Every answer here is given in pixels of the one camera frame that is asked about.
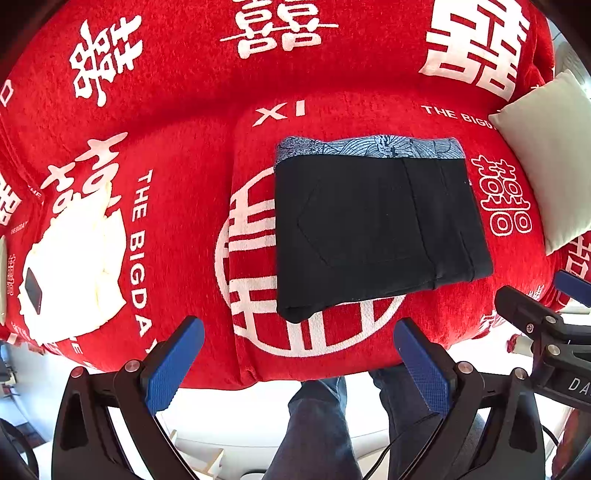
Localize person's left leg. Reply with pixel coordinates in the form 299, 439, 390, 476
265, 376, 365, 480

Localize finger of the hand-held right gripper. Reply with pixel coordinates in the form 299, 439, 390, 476
553, 270, 591, 308
495, 285, 591, 352

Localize black pants with patterned waistband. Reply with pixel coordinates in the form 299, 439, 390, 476
273, 134, 495, 324

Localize person's right leg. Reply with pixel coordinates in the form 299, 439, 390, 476
369, 367, 446, 480

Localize white fluffy cloth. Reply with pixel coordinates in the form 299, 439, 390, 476
17, 182, 127, 344

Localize black phone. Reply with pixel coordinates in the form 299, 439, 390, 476
24, 268, 44, 315

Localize white pillow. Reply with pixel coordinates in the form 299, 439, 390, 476
488, 69, 591, 256

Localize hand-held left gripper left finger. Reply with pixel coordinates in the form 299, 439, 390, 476
51, 316, 206, 480

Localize red printed blanket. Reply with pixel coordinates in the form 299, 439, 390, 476
0, 0, 591, 393

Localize person's leg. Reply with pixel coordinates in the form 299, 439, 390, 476
265, 376, 365, 480
369, 367, 446, 480

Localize black cable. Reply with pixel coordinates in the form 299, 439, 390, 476
362, 418, 437, 480

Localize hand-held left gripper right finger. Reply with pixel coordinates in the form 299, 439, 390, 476
392, 318, 561, 480

